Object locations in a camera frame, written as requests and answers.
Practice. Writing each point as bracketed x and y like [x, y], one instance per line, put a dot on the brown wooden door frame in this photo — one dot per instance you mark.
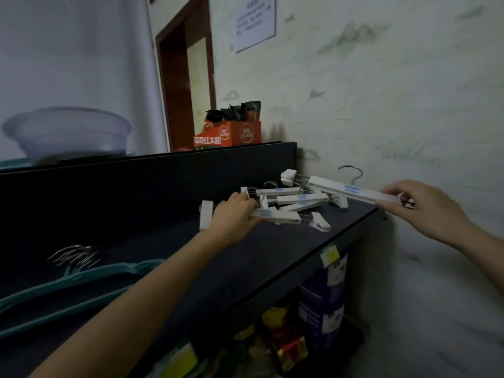
[173, 86]

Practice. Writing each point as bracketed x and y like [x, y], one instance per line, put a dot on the person's left thumb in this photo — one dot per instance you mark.
[255, 222]

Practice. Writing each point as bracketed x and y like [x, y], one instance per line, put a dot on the translucent plastic bowl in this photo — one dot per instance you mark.
[71, 131]

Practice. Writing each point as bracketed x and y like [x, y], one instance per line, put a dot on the person's left hand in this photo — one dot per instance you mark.
[230, 222]

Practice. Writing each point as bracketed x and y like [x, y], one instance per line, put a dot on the yellow price tag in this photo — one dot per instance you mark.
[330, 255]

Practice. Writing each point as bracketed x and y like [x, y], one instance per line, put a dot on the person's right thumb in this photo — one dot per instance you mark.
[391, 209]

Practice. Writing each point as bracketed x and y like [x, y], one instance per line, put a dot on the blue and white carton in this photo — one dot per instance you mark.
[321, 303]

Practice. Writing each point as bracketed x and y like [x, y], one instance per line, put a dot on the row of dark snack packets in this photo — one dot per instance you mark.
[236, 112]

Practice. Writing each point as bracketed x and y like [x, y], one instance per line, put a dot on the yellow and green packet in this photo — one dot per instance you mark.
[179, 362]

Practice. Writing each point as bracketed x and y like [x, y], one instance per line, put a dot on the white paper notice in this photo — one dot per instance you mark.
[255, 19]

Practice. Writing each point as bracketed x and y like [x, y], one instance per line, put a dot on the white clip hanger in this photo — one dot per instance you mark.
[346, 189]
[279, 190]
[303, 198]
[301, 206]
[275, 215]

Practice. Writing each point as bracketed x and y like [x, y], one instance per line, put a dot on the stack of teal hangers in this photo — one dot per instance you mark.
[98, 273]

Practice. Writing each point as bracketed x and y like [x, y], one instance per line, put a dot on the black shelf unit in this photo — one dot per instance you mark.
[157, 192]

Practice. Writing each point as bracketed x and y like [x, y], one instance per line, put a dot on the teal tray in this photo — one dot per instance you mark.
[11, 163]

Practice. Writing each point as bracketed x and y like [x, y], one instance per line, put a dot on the person's right forearm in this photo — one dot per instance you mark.
[486, 255]

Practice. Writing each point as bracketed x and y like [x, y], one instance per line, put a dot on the person's right hand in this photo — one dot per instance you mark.
[429, 212]

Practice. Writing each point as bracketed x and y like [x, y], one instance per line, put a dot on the person's left forearm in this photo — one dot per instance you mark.
[130, 307]

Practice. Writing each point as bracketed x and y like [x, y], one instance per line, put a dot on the orange cardboard display box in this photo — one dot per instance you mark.
[236, 134]

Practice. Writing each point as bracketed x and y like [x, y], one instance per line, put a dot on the red and gold snack packets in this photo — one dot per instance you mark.
[287, 342]

